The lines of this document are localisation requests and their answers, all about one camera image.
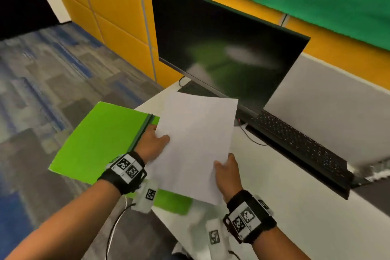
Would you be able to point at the yellow padded wall panels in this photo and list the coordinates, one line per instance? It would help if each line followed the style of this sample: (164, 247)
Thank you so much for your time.
(118, 10)

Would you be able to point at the white marker tag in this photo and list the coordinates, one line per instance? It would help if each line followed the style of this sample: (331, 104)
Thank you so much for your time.
(149, 194)
(214, 237)

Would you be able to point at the person's left hand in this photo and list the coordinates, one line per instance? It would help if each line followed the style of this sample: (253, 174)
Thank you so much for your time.
(148, 144)

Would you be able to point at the person's left forearm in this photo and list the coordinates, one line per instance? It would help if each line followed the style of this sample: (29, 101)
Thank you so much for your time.
(70, 223)

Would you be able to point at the person's right forearm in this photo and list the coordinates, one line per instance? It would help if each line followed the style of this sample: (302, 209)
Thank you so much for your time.
(281, 246)

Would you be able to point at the grey desk divider panel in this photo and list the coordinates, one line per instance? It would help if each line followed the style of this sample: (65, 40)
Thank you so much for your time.
(332, 107)

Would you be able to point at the black keyboard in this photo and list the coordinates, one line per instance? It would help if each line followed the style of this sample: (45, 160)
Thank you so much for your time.
(300, 144)

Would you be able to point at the person's right hand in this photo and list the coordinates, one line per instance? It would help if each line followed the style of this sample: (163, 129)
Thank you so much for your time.
(231, 181)

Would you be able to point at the person's right thumb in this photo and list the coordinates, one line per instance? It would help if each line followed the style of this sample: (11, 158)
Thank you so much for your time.
(220, 169)

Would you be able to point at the person's left thumb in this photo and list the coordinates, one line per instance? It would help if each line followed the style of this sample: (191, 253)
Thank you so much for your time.
(162, 141)

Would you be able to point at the black wristband with marker tags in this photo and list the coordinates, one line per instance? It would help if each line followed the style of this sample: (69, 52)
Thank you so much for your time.
(126, 169)
(248, 217)

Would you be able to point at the white paper sheet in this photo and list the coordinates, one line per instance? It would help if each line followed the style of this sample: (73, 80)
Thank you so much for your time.
(195, 144)

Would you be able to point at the black computer monitor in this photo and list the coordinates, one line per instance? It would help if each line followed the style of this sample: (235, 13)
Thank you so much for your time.
(219, 52)

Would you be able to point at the green open folder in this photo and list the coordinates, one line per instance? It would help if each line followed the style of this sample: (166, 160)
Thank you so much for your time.
(97, 141)

